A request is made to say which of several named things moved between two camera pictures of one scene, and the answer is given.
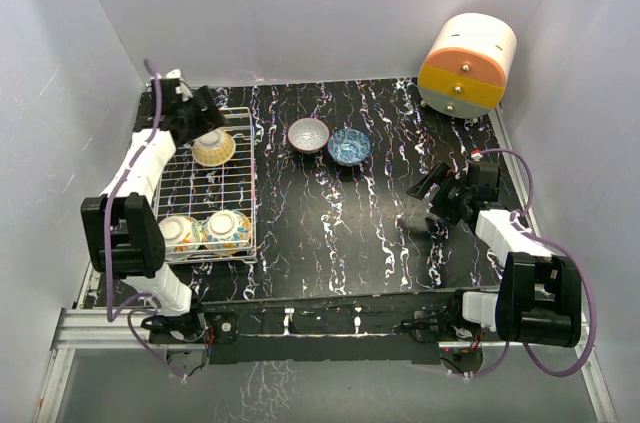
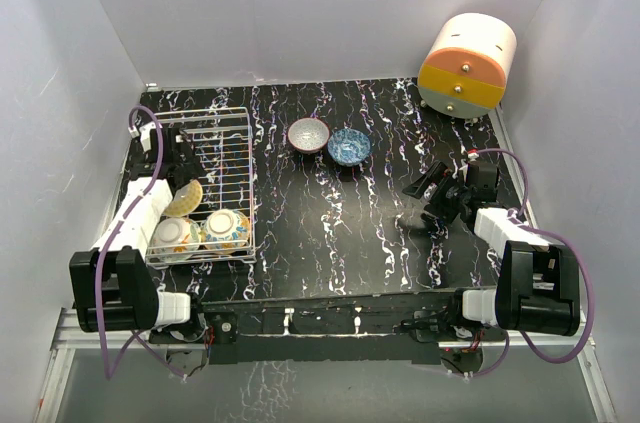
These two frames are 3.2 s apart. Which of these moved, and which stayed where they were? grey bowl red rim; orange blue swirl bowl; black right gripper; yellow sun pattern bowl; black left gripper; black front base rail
Moved: yellow sun pattern bowl; black left gripper
Stayed: grey bowl red rim; black front base rail; black right gripper; orange blue swirl bowl
